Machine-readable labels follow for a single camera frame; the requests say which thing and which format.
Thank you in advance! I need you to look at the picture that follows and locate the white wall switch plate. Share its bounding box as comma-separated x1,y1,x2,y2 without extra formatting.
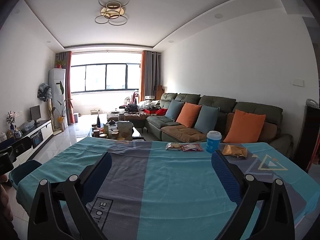
292,78,304,87

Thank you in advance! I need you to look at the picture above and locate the orange grey curtain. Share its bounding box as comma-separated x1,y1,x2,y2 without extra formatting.
54,51,75,125
139,50,161,101

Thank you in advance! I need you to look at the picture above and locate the orange cushion far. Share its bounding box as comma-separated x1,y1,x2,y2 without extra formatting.
176,102,202,128

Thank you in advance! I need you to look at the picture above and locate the white tv cabinet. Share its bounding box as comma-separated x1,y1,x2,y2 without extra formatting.
1,120,53,167

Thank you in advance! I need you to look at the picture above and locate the black framed window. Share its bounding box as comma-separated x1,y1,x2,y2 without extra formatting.
70,63,141,93

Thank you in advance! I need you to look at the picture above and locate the left orange grey curtain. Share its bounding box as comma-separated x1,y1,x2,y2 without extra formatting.
54,51,75,125

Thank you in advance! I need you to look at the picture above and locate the covered standing fan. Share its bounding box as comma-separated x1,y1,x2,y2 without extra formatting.
37,83,54,129

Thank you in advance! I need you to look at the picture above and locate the clear cracker packet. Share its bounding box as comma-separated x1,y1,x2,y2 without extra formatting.
165,142,182,151

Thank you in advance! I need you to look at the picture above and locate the orange cushion near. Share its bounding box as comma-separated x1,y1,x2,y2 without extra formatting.
223,109,266,144

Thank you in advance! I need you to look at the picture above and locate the blue cushion far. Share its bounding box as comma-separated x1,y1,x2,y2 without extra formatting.
165,100,184,121

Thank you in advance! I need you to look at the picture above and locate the red snack packet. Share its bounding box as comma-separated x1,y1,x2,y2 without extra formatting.
181,144,203,152

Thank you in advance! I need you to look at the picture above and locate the gold ring ceiling lamp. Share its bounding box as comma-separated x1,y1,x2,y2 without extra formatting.
94,0,130,26

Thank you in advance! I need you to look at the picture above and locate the dark green sectional sofa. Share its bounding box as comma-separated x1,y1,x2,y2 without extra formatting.
145,93,293,158

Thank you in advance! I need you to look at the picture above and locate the orange cushion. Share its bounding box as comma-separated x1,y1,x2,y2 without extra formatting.
176,102,202,128
223,109,266,144

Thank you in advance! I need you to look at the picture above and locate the white standing air conditioner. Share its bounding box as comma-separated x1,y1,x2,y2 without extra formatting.
48,68,66,128

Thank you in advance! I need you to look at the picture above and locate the black glass coffee table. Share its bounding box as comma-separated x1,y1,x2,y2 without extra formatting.
88,115,145,141

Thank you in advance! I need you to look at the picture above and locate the blue cushion near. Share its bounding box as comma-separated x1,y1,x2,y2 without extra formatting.
194,105,220,134

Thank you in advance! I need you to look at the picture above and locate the teal plastic trash bin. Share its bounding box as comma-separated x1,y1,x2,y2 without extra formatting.
9,160,42,189

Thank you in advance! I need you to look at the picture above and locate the right orange grey curtain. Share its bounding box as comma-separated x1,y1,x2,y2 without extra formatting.
139,50,161,101

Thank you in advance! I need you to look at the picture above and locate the blue cushion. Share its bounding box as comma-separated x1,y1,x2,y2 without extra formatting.
165,100,184,121
194,105,220,134

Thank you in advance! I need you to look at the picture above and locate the person's left hand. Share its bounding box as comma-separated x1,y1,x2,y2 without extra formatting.
1,185,13,222

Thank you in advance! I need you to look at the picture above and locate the blue paper coffee cup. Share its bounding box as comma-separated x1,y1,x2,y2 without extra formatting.
206,131,222,153

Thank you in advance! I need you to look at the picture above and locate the small gold snack bag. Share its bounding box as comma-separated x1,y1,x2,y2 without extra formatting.
222,145,247,158

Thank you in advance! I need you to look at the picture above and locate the potted green plant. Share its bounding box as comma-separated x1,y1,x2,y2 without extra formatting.
52,80,67,132

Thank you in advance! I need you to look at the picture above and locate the small black monitor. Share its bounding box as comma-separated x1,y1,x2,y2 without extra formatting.
29,105,41,125

